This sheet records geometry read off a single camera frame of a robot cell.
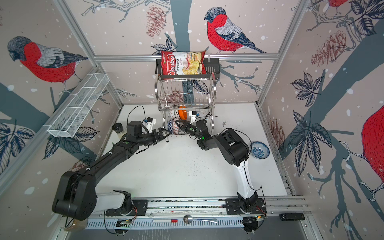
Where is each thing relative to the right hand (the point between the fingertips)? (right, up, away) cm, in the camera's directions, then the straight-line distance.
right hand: (172, 126), depth 90 cm
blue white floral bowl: (+54, -15, 0) cm, 56 cm away
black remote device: (+57, -41, -22) cm, 74 cm away
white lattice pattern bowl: (+1, +8, +8) cm, 11 cm away
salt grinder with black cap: (-35, -1, +3) cm, 35 cm away
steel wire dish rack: (+5, +20, +33) cm, 38 cm away
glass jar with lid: (-38, -41, -27) cm, 62 cm away
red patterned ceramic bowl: (+1, 0, 0) cm, 1 cm away
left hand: (-2, -4, -9) cm, 10 cm away
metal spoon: (+11, -42, -21) cm, 49 cm away
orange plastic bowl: (+5, +8, +8) cm, 12 cm away
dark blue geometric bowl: (-1, -1, 0) cm, 1 cm away
